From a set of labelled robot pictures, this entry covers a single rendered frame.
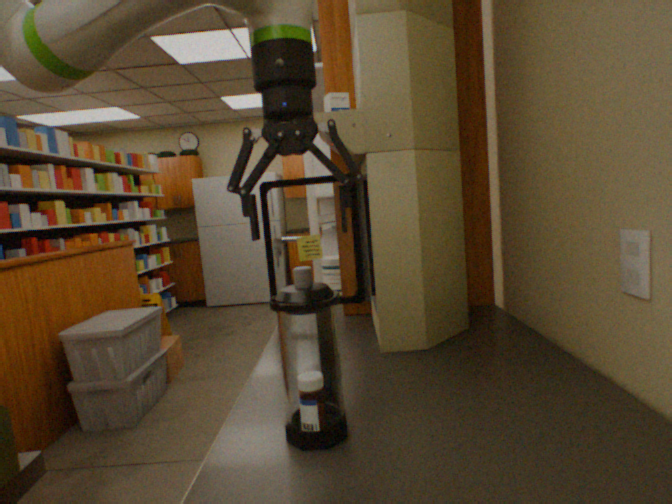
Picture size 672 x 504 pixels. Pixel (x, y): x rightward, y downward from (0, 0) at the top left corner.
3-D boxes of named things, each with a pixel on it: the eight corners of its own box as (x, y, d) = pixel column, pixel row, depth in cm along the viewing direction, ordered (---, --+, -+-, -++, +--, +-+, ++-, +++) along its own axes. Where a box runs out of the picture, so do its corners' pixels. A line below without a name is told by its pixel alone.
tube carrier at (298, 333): (350, 408, 74) (339, 286, 72) (351, 442, 63) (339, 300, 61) (287, 412, 74) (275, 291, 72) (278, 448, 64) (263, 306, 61)
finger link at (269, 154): (287, 134, 62) (279, 128, 62) (242, 197, 63) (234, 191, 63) (290, 138, 66) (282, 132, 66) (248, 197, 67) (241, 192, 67)
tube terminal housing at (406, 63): (452, 311, 134) (438, 54, 126) (486, 345, 102) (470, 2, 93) (372, 317, 135) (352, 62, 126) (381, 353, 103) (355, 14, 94)
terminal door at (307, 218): (365, 303, 133) (355, 172, 129) (271, 307, 138) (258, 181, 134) (366, 302, 134) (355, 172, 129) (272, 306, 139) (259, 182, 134)
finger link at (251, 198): (251, 193, 63) (246, 194, 64) (256, 240, 64) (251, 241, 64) (255, 194, 66) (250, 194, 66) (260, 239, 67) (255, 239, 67)
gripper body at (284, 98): (316, 94, 67) (321, 155, 68) (262, 99, 67) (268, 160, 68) (313, 81, 59) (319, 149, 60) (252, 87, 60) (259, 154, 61)
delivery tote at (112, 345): (169, 348, 325) (163, 305, 321) (129, 380, 265) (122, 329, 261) (115, 352, 326) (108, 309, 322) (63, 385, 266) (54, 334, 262)
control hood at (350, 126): (360, 165, 130) (358, 131, 129) (366, 153, 97) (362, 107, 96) (322, 168, 130) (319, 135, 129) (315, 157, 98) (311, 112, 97)
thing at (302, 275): (335, 300, 71) (332, 261, 70) (335, 314, 62) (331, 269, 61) (280, 305, 71) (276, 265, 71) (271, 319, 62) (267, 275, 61)
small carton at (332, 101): (344, 121, 111) (342, 97, 110) (350, 117, 106) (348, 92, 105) (325, 122, 109) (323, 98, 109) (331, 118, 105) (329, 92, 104)
